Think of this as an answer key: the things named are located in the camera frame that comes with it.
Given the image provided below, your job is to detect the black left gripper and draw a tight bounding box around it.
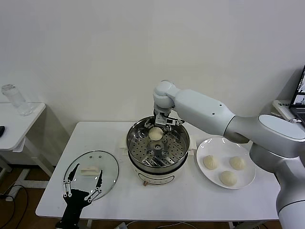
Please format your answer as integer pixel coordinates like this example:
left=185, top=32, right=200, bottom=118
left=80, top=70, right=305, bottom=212
left=61, top=163, right=104, bottom=224

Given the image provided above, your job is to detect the white steamed baozi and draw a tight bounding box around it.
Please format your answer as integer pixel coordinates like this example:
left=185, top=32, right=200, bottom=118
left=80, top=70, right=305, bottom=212
left=229, top=156, right=246, bottom=170
left=148, top=127, right=164, bottom=141
left=203, top=155, right=219, bottom=171
left=219, top=170, right=239, bottom=187

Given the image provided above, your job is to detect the round glass pot lid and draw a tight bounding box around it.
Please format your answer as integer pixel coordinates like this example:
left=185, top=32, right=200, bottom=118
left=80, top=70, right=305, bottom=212
left=63, top=150, right=120, bottom=203

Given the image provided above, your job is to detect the stainless steel steamer pot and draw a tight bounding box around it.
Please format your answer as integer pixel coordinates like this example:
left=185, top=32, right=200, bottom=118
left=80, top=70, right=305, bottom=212
left=125, top=116, right=191, bottom=171

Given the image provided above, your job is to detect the white electric cooker base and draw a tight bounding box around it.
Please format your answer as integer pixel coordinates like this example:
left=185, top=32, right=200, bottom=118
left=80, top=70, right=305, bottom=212
left=118, top=135, right=197, bottom=187

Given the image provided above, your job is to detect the white round plate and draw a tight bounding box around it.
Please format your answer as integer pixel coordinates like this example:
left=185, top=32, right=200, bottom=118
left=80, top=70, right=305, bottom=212
left=196, top=137, right=257, bottom=190

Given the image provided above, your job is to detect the small white side table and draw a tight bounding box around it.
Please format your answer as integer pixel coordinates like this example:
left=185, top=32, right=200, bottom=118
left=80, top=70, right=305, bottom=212
left=0, top=102, right=57, bottom=189

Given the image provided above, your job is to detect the clear glass jar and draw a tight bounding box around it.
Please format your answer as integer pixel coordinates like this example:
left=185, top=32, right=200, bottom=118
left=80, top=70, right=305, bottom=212
left=1, top=83, right=33, bottom=117

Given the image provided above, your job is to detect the open laptop computer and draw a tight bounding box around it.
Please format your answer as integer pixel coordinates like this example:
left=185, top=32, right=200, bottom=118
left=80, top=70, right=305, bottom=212
left=289, top=64, right=305, bottom=122

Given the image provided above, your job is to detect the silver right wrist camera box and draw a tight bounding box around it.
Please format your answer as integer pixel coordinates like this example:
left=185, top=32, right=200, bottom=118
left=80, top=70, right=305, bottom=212
left=154, top=112, right=185, bottom=126

